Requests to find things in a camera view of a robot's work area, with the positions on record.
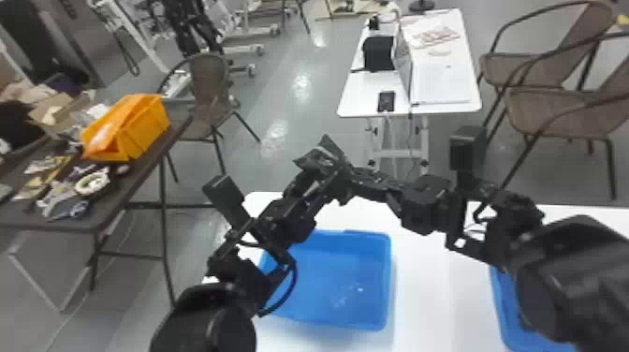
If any orange bin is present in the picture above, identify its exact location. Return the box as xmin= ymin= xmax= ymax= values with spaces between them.
xmin=79 ymin=93 xmax=171 ymax=164

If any silver laptop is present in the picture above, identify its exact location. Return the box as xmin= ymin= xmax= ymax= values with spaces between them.
xmin=391 ymin=18 xmax=474 ymax=107

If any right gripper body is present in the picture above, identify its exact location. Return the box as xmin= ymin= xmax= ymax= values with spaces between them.
xmin=399 ymin=173 xmax=466 ymax=237

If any dark side table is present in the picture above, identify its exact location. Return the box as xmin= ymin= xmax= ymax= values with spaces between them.
xmin=0 ymin=111 xmax=194 ymax=310

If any black part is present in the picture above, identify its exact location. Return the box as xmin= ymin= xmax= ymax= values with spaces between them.
xmin=293 ymin=134 xmax=351 ymax=173

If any white tape roll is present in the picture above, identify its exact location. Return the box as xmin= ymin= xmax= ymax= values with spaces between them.
xmin=73 ymin=169 xmax=112 ymax=198

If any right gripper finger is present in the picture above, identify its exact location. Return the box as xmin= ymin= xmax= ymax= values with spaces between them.
xmin=384 ymin=188 xmax=412 ymax=218
xmin=345 ymin=166 xmax=403 ymax=195

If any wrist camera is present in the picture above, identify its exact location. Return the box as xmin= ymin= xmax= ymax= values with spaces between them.
xmin=448 ymin=125 xmax=490 ymax=191
xmin=202 ymin=173 xmax=255 ymax=235

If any black phone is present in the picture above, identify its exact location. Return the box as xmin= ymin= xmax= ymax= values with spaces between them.
xmin=375 ymin=89 xmax=397 ymax=113

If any brown chair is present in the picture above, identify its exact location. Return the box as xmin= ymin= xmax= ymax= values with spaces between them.
xmin=475 ymin=0 xmax=619 ymax=145
xmin=500 ymin=30 xmax=629 ymax=201
xmin=155 ymin=51 xmax=262 ymax=184

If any blue tray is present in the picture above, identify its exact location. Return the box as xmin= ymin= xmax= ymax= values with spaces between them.
xmin=489 ymin=267 xmax=579 ymax=352
xmin=256 ymin=227 xmax=393 ymax=332

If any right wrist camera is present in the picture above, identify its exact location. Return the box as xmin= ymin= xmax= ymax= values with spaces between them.
xmin=448 ymin=125 xmax=490 ymax=191

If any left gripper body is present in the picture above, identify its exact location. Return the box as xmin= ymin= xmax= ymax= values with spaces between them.
xmin=253 ymin=190 xmax=319 ymax=245

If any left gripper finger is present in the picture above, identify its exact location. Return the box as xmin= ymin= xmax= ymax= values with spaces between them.
xmin=318 ymin=168 xmax=356 ymax=209
xmin=284 ymin=168 xmax=327 ymax=204

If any black cable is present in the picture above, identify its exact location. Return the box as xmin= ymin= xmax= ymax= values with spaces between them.
xmin=234 ymin=240 xmax=300 ymax=317

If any black box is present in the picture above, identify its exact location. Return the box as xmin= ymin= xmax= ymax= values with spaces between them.
xmin=361 ymin=34 xmax=397 ymax=74

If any white side table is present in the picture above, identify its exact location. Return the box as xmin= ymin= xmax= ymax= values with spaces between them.
xmin=335 ymin=7 xmax=484 ymax=182

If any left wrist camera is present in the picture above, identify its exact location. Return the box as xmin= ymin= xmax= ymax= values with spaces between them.
xmin=202 ymin=173 xmax=255 ymax=235

